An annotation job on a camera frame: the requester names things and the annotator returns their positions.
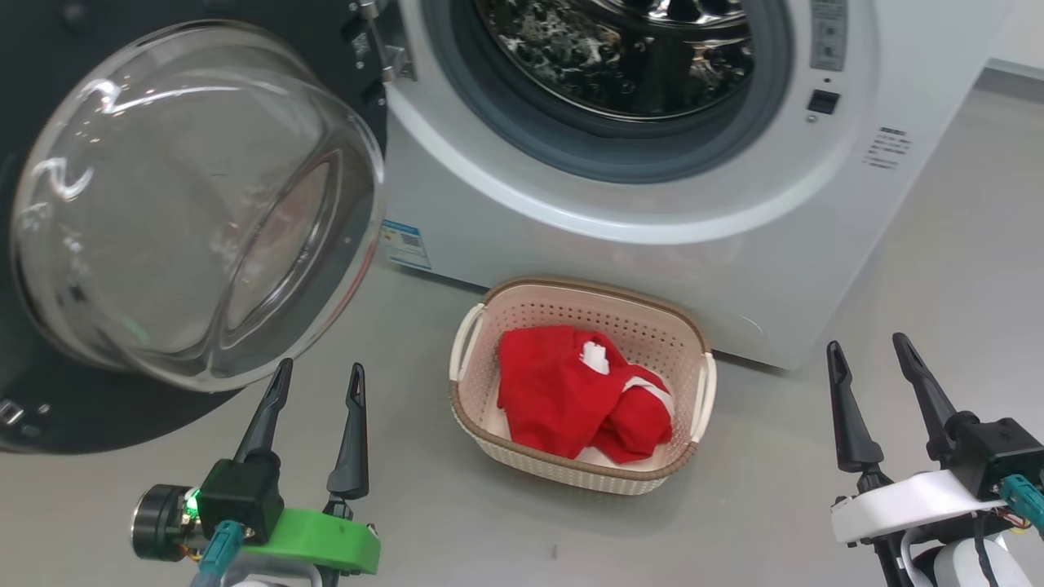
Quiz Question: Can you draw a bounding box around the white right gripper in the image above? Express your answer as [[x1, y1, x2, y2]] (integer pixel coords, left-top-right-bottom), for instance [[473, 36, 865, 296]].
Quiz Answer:
[[825, 331, 1011, 587]]

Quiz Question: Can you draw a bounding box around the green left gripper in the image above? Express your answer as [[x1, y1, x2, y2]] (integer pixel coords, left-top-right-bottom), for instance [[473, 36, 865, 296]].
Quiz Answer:
[[233, 357, 383, 576]]

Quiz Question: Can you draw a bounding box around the red garment with white trim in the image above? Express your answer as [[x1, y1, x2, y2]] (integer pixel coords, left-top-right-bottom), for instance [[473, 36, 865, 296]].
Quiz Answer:
[[495, 324, 677, 465]]

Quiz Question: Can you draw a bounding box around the black round glass washer door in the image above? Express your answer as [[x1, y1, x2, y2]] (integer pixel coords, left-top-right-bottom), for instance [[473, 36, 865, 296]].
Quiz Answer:
[[0, 0, 394, 455]]

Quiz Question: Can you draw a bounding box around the cream perforated laundry basket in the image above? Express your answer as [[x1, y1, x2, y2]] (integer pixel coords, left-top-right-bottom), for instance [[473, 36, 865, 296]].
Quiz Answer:
[[448, 276, 719, 497]]

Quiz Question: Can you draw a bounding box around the white washing machine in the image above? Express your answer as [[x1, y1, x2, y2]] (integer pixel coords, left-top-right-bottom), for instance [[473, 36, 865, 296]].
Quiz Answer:
[[382, 0, 1017, 373]]

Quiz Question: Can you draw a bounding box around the grey rubber door gasket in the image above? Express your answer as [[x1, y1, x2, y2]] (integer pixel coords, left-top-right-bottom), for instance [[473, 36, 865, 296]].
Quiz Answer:
[[423, 0, 797, 185]]

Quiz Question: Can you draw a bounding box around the metal door hinge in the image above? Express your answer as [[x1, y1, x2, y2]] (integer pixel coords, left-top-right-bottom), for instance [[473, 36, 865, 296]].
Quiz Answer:
[[351, 0, 418, 83]]

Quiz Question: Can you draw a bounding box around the round washer filter cover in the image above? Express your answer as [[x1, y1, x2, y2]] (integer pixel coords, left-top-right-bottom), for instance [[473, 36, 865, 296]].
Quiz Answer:
[[728, 312, 768, 349]]

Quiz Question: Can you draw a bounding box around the blue energy label sticker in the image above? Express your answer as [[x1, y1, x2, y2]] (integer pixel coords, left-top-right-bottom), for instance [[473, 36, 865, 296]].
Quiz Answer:
[[381, 218, 434, 272]]

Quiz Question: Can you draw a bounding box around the grey instruction sticker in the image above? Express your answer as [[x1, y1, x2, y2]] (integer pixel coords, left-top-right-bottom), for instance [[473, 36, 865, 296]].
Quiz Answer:
[[809, 0, 850, 73]]

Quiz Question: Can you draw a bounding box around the stainless steel washer drum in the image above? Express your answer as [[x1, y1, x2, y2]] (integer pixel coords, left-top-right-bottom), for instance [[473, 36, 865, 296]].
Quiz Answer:
[[473, 0, 756, 122]]

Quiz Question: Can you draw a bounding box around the left cable with teal connector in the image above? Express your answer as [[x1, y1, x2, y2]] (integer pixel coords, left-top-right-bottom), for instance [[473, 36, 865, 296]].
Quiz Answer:
[[189, 519, 247, 587]]

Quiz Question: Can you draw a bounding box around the cable with teal connector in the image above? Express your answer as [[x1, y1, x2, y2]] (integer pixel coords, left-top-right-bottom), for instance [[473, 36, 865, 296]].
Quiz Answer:
[[189, 519, 247, 587], [997, 474, 1044, 541]]

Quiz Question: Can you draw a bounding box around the right cable with teal connector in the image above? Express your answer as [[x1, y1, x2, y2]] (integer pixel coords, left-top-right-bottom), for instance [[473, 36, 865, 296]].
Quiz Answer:
[[997, 474, 1044, 541]]

